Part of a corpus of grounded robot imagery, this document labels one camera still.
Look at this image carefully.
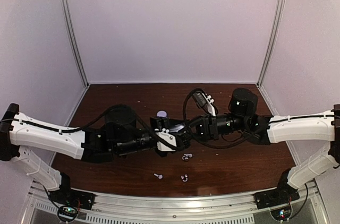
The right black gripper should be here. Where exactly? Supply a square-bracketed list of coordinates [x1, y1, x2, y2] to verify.
[176, 113, 249, 143]

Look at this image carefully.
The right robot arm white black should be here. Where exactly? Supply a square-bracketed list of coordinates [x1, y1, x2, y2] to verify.
[182, 88, 339, 204]

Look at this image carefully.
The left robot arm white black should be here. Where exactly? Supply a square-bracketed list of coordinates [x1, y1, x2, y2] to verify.
[1, 103, 190, 205]

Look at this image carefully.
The round lilac earbud case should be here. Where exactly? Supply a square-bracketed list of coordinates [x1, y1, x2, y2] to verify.
[156, 110, 167, 117]

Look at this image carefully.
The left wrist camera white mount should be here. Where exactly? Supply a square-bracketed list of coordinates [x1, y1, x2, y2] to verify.
[155, 128, 177, 152]

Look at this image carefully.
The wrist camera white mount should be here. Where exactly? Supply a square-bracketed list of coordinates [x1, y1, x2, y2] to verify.
[155, 128, 177, 152]
[192, 90, 217, 116]

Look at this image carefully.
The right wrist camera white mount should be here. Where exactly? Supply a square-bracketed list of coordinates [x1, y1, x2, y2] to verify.
[192, 90, 217, 116]

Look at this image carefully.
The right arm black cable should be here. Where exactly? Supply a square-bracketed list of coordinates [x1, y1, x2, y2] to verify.
[183, 89, 264, 150]

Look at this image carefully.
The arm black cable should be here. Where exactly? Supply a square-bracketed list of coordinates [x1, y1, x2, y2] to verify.
[0, 104, 176, 150]
[183, 89, 264, 150]

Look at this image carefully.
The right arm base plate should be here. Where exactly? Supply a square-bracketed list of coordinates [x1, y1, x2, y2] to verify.
[254, 189, 300, 210]

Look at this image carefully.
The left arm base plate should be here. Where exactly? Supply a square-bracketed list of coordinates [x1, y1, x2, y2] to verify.
[49, 189, 95, 210]

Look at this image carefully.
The front aluminium rail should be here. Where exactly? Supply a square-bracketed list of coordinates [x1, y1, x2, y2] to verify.
[19, 181, 330, 223]

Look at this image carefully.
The right aluminium frame post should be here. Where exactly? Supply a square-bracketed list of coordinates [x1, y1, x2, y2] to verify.
[257, 0, 286, 88]

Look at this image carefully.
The aluminium frame post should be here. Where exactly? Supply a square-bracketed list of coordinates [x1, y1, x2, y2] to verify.
[257, 0, 286, 88]
[61, 0, 89, 88]

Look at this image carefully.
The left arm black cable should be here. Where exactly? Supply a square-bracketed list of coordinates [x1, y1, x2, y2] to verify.
[0, 104, 176, 150]

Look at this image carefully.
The left aluminium frame post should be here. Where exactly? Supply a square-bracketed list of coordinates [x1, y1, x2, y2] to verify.
[61, 0, 89, 88]

